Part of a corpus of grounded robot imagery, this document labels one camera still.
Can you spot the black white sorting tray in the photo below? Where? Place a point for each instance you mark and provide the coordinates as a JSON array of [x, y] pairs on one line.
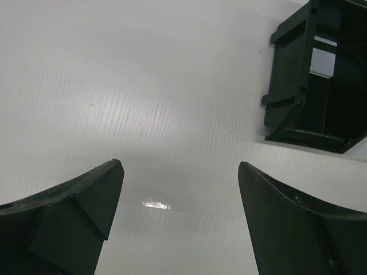
[[308, 110]]

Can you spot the white VIP card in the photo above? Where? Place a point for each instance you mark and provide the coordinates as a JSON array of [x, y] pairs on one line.
[[323, 57]]

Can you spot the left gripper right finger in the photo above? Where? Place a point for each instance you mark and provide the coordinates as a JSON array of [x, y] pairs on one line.
[[295, 233]]

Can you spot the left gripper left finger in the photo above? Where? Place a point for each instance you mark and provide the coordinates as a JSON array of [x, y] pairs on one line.
[[61, 230]]

